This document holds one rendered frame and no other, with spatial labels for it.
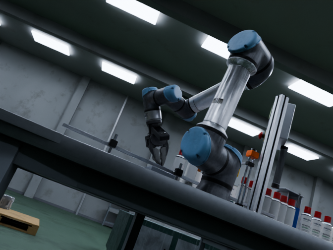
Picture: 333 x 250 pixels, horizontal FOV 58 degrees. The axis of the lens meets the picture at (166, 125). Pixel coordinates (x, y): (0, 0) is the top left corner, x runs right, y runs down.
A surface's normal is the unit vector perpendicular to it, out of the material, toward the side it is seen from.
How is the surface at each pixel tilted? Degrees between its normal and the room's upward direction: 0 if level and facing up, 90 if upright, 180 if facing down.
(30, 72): 90
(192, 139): 95
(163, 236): 90
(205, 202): 90
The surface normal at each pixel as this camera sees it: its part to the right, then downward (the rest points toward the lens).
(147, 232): 0.23, -0.23
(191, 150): -0.66, -0.38
